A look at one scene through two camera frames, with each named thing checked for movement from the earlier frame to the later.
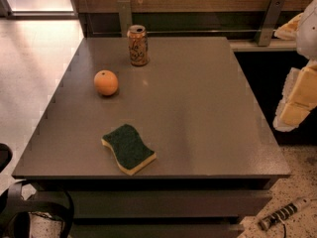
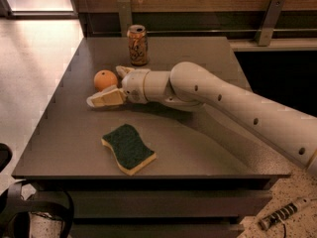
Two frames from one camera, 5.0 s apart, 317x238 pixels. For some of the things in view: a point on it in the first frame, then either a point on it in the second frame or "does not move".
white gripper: x=308 y=34 to x=134 y=84
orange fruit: x=105 y=82 does not move
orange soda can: x=137 y=35 does not move
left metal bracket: x=125 y=15 does not move
